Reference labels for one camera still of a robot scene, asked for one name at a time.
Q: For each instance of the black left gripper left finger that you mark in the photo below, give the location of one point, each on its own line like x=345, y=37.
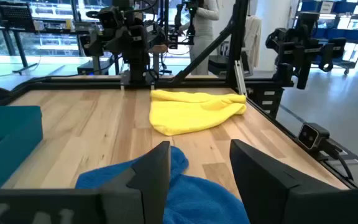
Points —
x=148, y=186

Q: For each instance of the white hanging garment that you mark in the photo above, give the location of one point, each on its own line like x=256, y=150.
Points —
x=253, y=40

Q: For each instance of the black computer box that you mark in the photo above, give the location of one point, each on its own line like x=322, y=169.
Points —
x=89, y=68

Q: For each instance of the blue plastic basket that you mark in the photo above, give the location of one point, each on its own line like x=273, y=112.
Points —
x=8, y=140

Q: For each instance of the black labelled drawer cabinet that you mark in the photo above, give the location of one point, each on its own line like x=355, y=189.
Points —
x=269, y=105

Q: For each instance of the person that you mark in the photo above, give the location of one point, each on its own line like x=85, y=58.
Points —
x=204, y=31

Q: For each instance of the small grey depth camera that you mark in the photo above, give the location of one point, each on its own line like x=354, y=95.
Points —
x=314, y=137

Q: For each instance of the black aluminium table frame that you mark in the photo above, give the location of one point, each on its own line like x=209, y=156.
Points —
x=197, y=83

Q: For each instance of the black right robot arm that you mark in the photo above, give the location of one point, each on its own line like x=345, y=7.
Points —
x=138, y=46

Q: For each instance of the blue microfiber towel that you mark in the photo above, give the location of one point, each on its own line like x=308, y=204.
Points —
x=197, y=202

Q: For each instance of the blue storage shelving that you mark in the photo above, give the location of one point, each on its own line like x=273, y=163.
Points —
x=325, y=33

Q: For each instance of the black perforated tray stand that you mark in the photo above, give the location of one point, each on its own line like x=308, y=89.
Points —
x=14, y=15

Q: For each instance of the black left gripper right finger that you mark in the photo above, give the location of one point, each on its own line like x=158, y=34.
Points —
x=259, y=186

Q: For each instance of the yellow microfiber towel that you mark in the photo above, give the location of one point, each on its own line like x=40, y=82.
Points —
x=182, y=115

